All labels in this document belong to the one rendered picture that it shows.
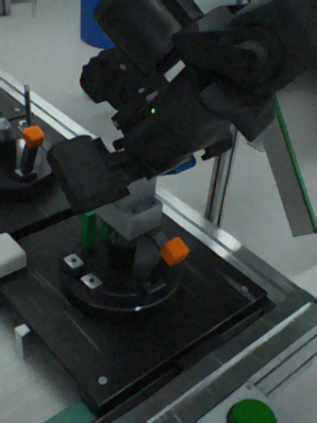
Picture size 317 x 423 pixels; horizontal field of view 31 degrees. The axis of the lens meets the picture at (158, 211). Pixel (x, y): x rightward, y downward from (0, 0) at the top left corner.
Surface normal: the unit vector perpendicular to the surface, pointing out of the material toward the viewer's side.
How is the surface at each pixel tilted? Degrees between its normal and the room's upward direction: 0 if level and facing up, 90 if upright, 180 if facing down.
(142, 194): 89
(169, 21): 45
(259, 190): 0
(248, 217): 0
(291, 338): 0
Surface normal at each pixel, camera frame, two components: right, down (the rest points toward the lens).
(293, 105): 0.43, -0.16
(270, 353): 0.09, -0.79
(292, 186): -0.85, 0.25
